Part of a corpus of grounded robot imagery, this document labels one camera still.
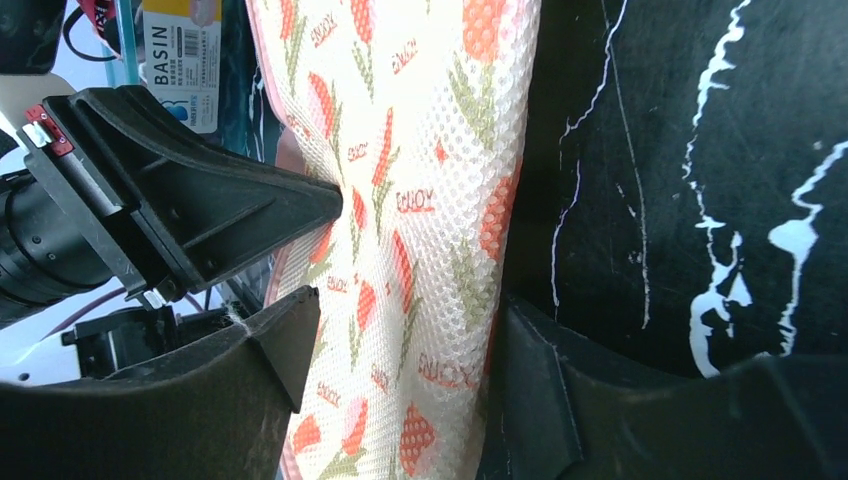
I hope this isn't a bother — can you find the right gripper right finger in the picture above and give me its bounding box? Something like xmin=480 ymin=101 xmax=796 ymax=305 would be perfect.
xmin=477 ymin=295 xmax=847 ymax=479

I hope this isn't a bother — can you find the teal plastic bin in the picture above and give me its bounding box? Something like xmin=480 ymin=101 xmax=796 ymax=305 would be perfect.
xmin=62 ymin=0 xmax=283 ymax=164

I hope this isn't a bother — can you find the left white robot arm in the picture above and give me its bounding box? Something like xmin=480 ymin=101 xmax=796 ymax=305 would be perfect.
xmin=1 ymin=86 xmax=343 ymax=386

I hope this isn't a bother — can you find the strawberry print mesh laundry bag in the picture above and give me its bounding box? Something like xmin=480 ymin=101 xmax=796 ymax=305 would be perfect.
xmin=248 ymin=1 xmax=541 ymax=479

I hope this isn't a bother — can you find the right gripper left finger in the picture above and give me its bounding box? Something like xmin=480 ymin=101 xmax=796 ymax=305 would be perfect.
xmin=1 ymin=286 xmax=320 ymax=479

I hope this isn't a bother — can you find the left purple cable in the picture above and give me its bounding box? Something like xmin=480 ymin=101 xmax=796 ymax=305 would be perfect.
xmin=39 ymin=284 xmax=207 ymax=342

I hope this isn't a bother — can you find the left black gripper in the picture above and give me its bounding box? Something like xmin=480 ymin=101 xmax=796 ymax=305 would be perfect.
xmin=1 ymin=86 xmax=343 ymax=328

